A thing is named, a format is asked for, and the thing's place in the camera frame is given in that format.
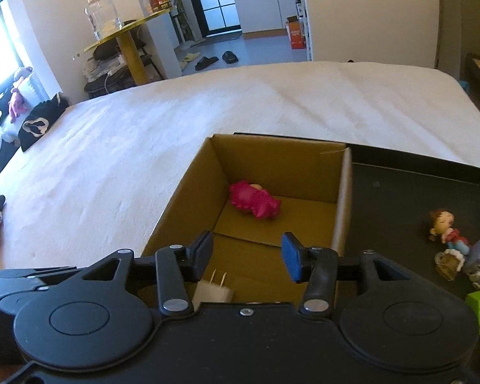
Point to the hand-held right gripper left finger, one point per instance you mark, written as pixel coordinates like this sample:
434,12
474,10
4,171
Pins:
202,248

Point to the beige slipper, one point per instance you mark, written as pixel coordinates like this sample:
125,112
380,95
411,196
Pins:
191,56

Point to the black garment with white print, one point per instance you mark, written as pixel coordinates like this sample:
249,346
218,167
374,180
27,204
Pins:
44,116

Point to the orange carton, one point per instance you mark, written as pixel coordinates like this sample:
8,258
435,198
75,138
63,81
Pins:
296,34

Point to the red and blue girl figurine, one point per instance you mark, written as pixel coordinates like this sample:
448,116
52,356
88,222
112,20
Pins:
440,222

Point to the white cabinet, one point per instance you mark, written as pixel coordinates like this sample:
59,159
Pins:
256,4

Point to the clear plastic jar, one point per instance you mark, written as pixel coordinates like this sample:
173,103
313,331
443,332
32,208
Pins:
102,18

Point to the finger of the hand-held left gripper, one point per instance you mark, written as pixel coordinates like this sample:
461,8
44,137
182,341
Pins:
20,276

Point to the dark clutter pile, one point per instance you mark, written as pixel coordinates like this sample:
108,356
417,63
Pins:
104,76

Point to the black slipper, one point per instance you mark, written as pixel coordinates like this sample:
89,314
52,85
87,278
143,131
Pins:
206,63
230,56

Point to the pink figurine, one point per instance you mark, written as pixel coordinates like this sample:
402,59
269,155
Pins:
256,202

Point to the brown cardboard box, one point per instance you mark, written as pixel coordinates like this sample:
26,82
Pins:
206,176

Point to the white charger plug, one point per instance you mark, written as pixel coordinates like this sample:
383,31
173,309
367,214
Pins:
212,292

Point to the spray bottle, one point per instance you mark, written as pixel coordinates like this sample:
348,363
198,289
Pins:
298,4

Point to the round yellow table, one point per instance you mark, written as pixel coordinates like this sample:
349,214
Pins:
132,56

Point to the black tray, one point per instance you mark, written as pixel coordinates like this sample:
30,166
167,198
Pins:
384,208

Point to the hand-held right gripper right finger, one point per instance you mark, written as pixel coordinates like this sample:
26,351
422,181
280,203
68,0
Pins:
292,258

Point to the glass panel door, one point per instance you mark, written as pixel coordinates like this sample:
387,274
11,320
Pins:
214,0

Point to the pink plush toy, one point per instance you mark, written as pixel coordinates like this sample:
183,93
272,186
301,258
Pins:
18,104

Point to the orange round toy figure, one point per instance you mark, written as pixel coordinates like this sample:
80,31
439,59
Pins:
450,266

